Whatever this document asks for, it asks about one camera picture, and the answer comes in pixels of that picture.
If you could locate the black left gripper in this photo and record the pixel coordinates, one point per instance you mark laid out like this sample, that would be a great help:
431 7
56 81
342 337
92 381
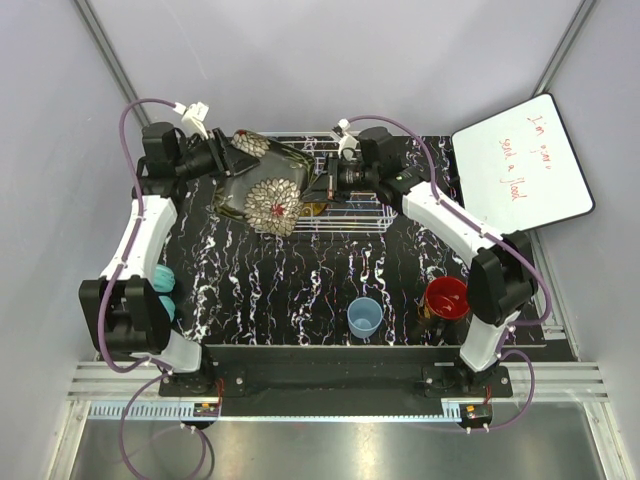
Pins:
229 159

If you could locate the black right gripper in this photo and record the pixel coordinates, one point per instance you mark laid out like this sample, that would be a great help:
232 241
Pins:
325 187

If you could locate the yellow patterned plate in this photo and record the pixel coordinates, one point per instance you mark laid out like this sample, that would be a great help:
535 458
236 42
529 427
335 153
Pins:
313 209

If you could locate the white wire dish rack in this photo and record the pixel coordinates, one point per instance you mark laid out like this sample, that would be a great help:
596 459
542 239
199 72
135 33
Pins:
361 214

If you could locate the black floral square plate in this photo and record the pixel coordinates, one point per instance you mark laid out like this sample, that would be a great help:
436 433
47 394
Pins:
268 197

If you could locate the light blue plastic cup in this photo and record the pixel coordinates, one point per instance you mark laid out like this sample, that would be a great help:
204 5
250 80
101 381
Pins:
364 317

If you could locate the red black lacquer bowl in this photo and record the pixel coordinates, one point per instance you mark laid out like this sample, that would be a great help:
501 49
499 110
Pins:
444 302

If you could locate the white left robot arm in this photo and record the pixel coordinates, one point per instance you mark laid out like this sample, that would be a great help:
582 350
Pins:
125 308

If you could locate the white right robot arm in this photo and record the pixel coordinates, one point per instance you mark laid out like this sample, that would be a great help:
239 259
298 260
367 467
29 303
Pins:
501 279

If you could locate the teal cat ear headphones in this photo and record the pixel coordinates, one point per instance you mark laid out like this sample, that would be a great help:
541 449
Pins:
164 283

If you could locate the white whiteboard with red writing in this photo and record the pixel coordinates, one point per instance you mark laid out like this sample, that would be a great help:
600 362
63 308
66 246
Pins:
518 169

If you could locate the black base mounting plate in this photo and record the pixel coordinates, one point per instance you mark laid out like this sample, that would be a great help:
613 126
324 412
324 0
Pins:
336 382

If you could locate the aluminium rail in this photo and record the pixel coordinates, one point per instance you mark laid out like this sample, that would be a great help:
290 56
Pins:
554 382

